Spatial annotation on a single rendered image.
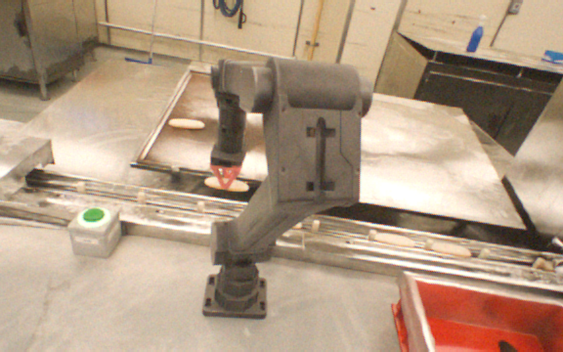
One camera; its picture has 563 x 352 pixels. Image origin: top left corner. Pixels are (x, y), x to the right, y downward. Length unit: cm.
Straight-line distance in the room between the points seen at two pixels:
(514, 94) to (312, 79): 254
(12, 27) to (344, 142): 329
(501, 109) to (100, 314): 258
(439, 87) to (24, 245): 233
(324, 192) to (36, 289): 62
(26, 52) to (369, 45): 316
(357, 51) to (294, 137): 394
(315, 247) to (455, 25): 413
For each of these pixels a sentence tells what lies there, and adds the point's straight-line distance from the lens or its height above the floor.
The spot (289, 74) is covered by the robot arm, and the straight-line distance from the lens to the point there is 30.
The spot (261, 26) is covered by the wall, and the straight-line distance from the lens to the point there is 445.
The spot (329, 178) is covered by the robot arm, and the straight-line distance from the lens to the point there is 30.
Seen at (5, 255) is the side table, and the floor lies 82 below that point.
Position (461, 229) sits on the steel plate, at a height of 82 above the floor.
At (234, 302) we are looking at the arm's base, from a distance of 68.
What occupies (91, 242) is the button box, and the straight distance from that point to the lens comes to 80.
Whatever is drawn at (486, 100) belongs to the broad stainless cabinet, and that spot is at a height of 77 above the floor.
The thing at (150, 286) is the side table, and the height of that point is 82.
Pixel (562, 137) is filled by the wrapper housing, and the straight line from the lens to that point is 115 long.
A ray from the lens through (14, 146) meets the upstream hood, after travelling 103.
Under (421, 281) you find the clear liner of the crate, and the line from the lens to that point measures 75.
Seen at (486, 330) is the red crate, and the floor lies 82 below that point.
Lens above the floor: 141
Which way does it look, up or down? 33 degrees down
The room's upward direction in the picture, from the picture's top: 11 degrees clockwise
